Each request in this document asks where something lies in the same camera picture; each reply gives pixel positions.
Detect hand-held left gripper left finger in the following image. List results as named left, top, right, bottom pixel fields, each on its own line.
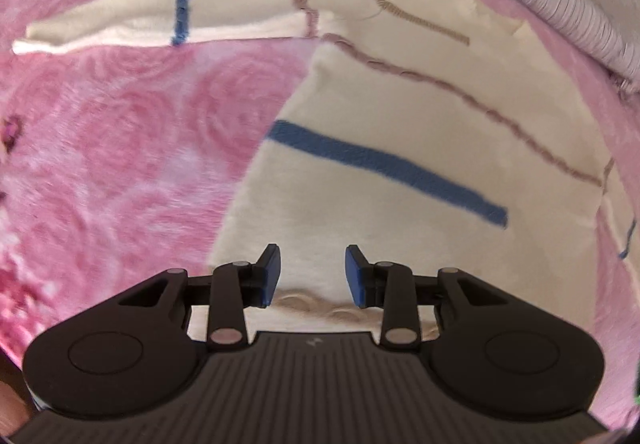
left=117, top=244, right=282, bottom=351

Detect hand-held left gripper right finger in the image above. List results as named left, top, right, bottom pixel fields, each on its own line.
left=345, top=245, right=513, bottom=351

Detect cream sweater with blue stripes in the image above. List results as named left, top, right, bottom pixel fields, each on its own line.
left=11, top=0, right=640, bottom=342

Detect pink rose pattern blanket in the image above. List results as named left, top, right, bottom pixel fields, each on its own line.
left=0, top=0, right=640, bottom=430

